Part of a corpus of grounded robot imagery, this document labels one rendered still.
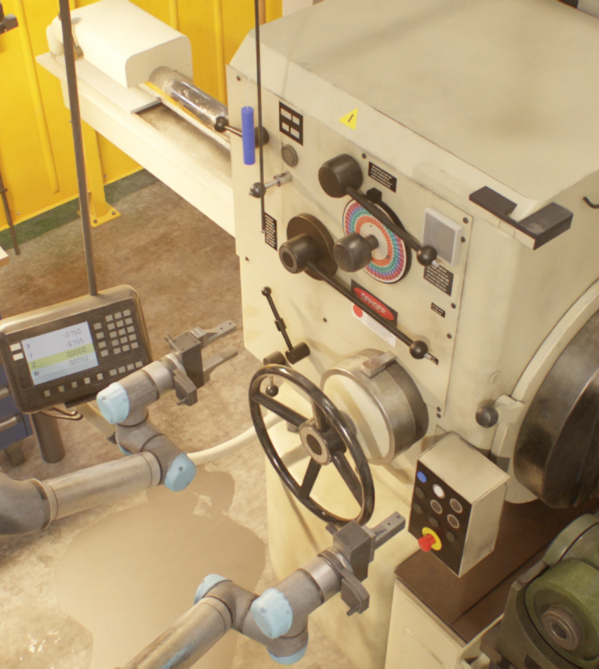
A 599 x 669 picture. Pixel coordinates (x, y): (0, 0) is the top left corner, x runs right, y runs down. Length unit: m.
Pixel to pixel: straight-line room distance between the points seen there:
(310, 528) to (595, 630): 1.20
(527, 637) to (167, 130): 1.83
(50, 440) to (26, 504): 1.83
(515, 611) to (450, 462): 0.30
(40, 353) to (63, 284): 2.13
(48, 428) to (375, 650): 1.39
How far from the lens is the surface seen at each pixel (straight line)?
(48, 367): 2.41
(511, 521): 2.82
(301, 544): 3.04
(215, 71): 4.92
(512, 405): 1.93
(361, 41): 2.09
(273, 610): 1.77
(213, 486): 3.63
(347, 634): 3.15
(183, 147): 3.03
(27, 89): 4.40
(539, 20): 2.23
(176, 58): 3.21
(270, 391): 2.48
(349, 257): 1.84
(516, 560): 2.75
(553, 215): 1.66
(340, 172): 1.83
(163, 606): 3.37
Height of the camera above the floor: 2.85
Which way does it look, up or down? 43 degrees down
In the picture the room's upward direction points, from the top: straight up
